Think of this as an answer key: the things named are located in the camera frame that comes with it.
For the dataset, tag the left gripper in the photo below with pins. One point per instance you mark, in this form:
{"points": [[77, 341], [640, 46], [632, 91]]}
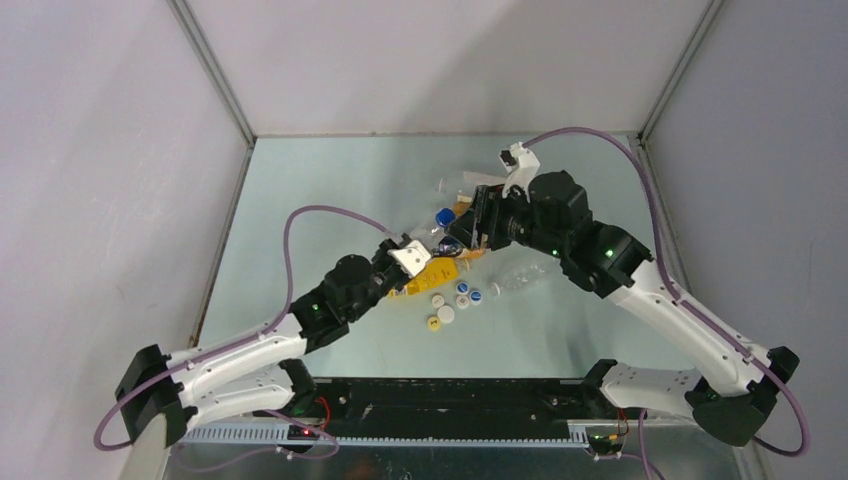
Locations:
{"points": [[382, 252]]}

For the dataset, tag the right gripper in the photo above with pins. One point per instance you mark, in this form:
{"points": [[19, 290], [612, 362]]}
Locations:
{"points": [[485, 219]]}

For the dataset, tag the solid blue cap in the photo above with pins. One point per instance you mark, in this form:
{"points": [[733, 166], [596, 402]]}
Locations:
{"points": [[445, 217]]}

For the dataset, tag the crushed blue label bottle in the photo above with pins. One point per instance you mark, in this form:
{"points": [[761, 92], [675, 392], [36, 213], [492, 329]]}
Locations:
{"points": [[433, 237]]}

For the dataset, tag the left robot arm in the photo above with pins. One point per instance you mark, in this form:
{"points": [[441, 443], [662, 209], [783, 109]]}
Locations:
{"points": [[261, 368]]}

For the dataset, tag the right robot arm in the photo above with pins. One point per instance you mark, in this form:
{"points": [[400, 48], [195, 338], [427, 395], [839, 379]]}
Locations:
{"points": [[734, 383]]}

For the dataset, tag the orange navy label bottle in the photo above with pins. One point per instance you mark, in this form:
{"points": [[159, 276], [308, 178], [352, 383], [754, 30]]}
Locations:
{"points": [[464, 252]]}

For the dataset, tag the red gold label bottle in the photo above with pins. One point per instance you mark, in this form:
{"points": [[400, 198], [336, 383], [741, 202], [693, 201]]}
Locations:
{"points": [[462, 204]]}

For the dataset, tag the clear bottle far back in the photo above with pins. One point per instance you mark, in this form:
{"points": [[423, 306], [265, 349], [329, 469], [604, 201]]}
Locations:
{"points": [[464, 183]]}

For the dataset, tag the clear bottle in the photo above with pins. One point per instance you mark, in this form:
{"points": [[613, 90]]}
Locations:
{"points": [[521, 276], [464, 183]]}

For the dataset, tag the yellow label bottle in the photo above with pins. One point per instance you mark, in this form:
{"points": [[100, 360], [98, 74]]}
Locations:
{"points": [[438, 272]]}

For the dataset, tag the clear bottle lower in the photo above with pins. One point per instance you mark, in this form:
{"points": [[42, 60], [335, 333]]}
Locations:
{"points": [[521, 276]]}

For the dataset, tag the blue white cap right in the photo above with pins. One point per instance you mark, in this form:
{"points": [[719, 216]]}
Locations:
{"points": [[475, 297]]}

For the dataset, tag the yellow cap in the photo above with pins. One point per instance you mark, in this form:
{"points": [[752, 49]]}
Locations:
{"points": [[434, 323]]}

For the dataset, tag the plain white cap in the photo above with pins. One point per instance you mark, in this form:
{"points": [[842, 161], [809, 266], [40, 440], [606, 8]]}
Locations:
{"points": [[446, 314]]}

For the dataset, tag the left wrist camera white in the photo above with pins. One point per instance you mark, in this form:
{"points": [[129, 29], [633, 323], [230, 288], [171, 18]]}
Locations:
{"points": [[412, 258]]}

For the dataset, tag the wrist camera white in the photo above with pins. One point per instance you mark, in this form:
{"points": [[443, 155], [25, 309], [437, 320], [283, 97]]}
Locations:
{"points": [[521, 165], [412, 258]]}

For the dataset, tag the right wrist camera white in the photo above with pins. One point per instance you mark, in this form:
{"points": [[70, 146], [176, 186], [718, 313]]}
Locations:
{"points": [[521, 165]]}

